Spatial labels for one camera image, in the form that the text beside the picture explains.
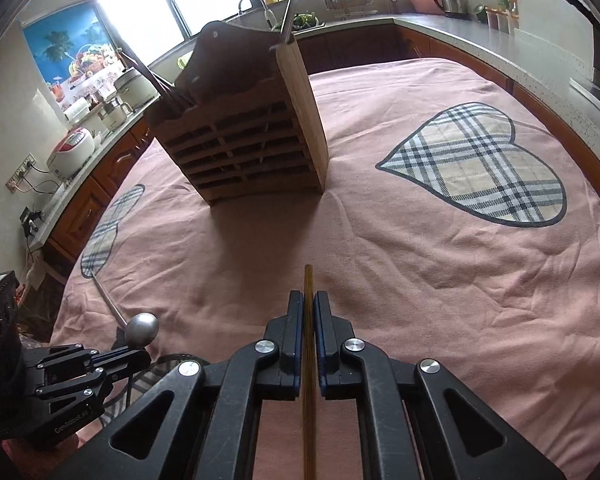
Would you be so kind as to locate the tropical fruit wall poster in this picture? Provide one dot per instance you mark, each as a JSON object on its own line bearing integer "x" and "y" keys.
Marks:
{"x": 67, "y": 55}

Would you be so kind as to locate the metal spoon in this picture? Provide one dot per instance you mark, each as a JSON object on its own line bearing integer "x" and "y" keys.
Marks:
{"x": 141, "y": 331}

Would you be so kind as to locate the green vegetables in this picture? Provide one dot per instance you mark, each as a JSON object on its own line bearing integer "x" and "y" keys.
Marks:
{"x": 300, "y": 21}

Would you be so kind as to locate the light bamboo chopstick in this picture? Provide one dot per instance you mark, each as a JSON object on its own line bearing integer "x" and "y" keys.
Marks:
{"x": 308, "y": 360}

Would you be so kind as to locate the wall power strip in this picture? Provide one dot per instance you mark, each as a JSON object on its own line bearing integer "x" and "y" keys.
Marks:
{"x": 21, "y": 174}

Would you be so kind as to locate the chrome kitchen faucet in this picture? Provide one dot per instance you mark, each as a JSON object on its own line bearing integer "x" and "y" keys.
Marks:
{"x": 257, "y": 7}

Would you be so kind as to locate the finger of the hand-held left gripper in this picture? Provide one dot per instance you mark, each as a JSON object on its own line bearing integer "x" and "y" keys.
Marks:
{"x": 87, "y": 385}
{"x": 80, "y": 355}

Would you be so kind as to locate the wooden utensil holder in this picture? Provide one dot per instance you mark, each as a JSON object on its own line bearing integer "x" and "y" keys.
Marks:
{"x": 250, "y": 125}

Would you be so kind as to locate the white and red rice cooker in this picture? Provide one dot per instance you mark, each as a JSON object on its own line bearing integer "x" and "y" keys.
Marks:
{"x": 72, "y": 152}

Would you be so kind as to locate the pink blanket with plaid hearts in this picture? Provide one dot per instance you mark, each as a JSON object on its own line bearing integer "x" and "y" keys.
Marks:
{"x": 405, "y": 260}

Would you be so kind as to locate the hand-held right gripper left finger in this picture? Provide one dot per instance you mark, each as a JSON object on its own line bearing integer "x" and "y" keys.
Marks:
{"x": 296, "y": 332}

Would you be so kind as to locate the seasoning jars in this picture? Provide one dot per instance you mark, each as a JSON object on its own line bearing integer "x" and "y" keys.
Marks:
{"x": 502, "y": 10}

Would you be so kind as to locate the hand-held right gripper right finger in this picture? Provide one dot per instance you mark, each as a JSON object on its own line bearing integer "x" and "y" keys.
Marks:
{"x": 324, "y": 332}

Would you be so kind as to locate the pink plastic basin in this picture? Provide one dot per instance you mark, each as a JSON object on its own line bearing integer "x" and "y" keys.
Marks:
{"x": 422, "y": 1}

